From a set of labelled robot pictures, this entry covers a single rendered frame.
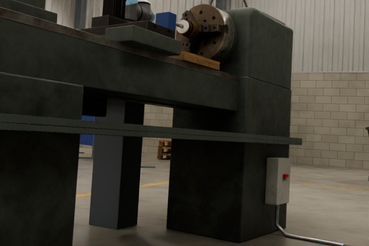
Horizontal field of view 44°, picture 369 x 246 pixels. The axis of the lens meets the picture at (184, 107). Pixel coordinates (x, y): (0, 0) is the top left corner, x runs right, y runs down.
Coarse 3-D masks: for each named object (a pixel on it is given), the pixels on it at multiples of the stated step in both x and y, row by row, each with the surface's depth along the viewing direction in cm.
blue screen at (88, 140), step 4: (84, 116) 980; (88, 116) 951; (92, 116) 928; (88, 120) 949; (92, 120) 926; (80, 136) 993; (84, 136) 968; (88, 136) 940; (92, 136) 917; (80, 140) 991; (84, 140) 965; (88, 140) 938; (92, 140) 915; (84, 144) 963; (88, 144) 935; (92, 144) 908; (92, 148) 906; (80, 152) 1097; (92, 152) 904; (92, 156) 903
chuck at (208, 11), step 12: (192, 12) 247; (204, 12) 242; (216, 12) 238; (204, 24) 242; (228, 24) 238; (180, 36) 250; (216, 36) 237; (228, 36) 237; (204, 48) 240; (216, 48) 236; (228, 48) 241; (216, 60) 243
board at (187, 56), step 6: (180, 54) 202; (186, 54) 202; (192, 54) 206; (186, 60) 203; (192, 60) 206; (198, 60) 210; (204, 60) 214; (210, 60) 218; (210, 66) 218; (216, 66) 223
